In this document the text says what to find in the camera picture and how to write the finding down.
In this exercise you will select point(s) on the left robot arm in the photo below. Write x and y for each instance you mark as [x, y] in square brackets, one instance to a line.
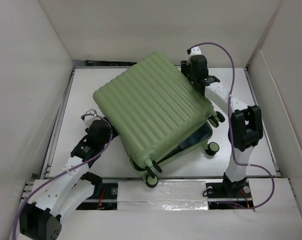
[43, 212]

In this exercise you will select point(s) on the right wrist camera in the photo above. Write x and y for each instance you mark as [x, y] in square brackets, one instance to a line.
[194, 51]

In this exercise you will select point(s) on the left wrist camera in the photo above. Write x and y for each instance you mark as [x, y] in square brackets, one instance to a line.
[89, 116]

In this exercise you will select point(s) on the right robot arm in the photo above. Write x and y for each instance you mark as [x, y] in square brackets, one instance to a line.
[245, 125]

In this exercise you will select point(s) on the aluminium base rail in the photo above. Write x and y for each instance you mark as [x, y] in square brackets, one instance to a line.
[170, 196]

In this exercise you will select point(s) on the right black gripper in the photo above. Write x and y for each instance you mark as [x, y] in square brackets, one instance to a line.
[184, 66]

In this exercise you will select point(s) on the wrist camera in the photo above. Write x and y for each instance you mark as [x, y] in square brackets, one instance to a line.
[89, 116]
[194, 51]

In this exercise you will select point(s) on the green hard-shell suitcase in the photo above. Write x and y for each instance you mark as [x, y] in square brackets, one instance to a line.
[158, 115]

